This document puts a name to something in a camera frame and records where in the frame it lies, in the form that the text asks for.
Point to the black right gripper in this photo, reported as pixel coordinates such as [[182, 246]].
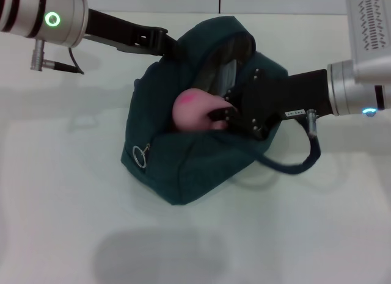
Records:
[[275, 97]]

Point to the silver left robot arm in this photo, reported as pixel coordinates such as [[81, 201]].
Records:
[[67, 21]]

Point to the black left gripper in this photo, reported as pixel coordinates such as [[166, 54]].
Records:
[[125, 35]]

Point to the dark teal fabric lunch bag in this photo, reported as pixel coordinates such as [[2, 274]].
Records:
[[189, 168]]

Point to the pink toy peach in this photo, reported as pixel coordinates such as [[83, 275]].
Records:
[[192, 113]]

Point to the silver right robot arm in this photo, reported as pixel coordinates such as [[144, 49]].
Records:
[[351, 88]]

